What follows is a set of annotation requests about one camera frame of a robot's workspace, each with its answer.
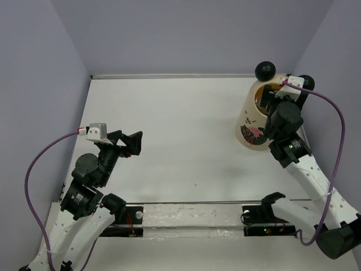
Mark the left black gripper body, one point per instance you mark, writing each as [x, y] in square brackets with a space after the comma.
[110, 153]

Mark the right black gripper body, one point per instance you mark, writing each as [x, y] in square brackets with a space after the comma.
[299, 103]

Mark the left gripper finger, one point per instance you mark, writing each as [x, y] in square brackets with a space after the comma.
[133, 143]
[116, 136]

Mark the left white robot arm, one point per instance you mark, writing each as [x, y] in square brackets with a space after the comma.
[85, 212]

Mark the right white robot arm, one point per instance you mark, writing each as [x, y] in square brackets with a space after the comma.
[336, 228]

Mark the cream bin with cat print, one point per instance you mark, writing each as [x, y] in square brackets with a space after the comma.
[257, 127]

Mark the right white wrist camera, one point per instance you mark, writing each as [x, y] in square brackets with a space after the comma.
[289, 87]

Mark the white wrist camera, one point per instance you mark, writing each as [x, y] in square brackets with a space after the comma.
[95, 132]
[289, 87]

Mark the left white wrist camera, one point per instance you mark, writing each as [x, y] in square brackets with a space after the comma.
[95, 132]

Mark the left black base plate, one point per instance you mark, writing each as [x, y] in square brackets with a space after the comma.
[130, 225]

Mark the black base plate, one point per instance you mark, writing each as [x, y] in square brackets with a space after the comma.
[260, 221]
[130, 225]

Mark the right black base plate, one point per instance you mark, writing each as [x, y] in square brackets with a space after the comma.
[260, 221]

